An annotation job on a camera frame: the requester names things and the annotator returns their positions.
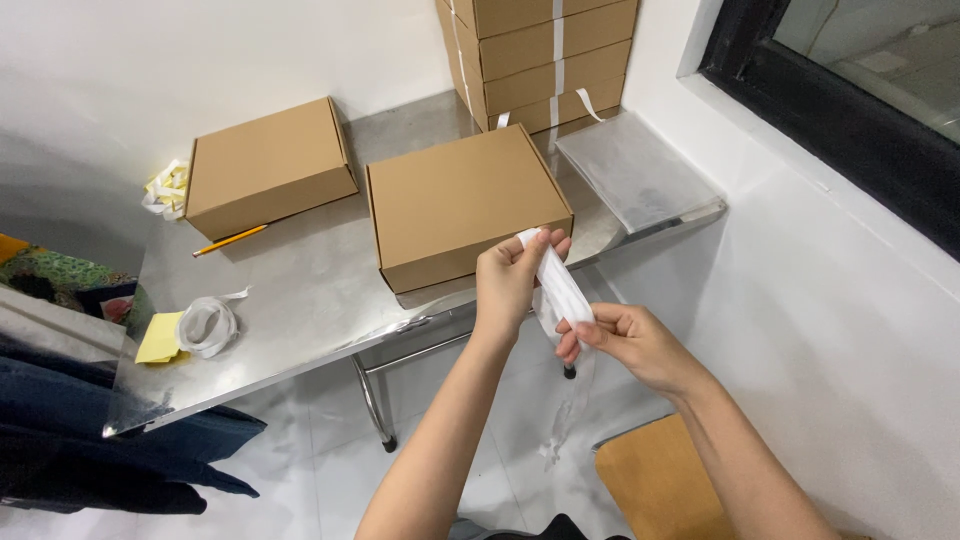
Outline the long white tape strip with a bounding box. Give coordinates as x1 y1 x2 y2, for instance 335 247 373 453
516 227 599 462

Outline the small brown cardboard box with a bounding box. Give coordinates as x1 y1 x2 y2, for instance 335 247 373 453
184 96 360 243

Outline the stack of clear plastic bags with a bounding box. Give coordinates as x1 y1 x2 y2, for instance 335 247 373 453
555 111 726 236

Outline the pile of tape backing scraps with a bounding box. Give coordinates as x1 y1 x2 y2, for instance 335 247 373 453
141 158 192 223

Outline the dark blue garment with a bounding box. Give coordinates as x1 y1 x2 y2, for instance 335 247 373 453
0 330 268 519

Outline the yellow sticky note pad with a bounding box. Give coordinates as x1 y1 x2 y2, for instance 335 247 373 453
135 311 190 366

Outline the large brown cardboard box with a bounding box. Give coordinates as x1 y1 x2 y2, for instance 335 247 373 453
365 123 576 295

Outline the person's black clothing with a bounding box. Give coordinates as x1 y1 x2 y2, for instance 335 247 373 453
450 513 633 540

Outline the taped brown cardboard box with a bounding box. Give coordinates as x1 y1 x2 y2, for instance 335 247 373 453
436 0 639 84
448 39 633 118
463 75 626 137
448 0 640 40

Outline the green patterned cloth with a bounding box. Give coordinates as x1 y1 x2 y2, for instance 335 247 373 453
0 232 153 325

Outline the yellow pencil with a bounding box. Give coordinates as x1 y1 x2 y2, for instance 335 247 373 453
192 223 270 259

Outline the black window frame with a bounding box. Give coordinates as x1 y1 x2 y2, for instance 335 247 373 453
697 0 960 264

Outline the steel table frame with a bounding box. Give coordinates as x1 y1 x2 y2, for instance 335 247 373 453
351 300 579 455

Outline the person's right hand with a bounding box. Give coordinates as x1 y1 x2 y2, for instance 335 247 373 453
555 302 711 400

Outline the person's left hand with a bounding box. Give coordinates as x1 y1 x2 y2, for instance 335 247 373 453
474 228 573 340

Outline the wooden chair seat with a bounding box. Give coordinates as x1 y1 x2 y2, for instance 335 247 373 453
594 412 875 540

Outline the white tape roll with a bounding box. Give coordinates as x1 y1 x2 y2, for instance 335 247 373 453
176 288 252 360

